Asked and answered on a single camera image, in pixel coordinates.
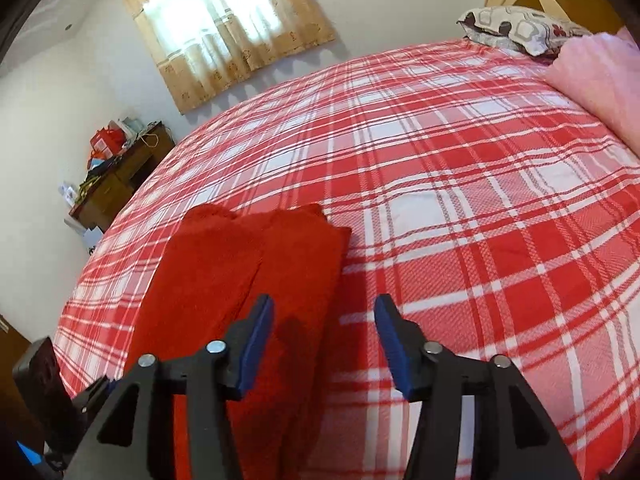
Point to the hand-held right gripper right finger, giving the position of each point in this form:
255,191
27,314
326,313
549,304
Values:
392,352

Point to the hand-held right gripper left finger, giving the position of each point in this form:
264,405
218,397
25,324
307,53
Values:
255,347

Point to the red knit sweater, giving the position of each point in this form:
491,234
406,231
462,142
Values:
225,270

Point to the brown wooden door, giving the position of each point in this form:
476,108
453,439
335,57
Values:
9,360

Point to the bed with red plaid sheet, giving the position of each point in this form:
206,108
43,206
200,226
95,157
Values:
475,185

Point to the brown wooden desk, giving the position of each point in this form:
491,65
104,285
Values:
120,175

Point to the red gift bag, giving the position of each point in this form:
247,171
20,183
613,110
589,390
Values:
106,142

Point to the beige patterned curtain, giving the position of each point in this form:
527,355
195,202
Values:
220,25

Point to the pink blanket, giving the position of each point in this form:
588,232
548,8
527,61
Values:
600,75

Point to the patterned pillow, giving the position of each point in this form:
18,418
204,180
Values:
520,25

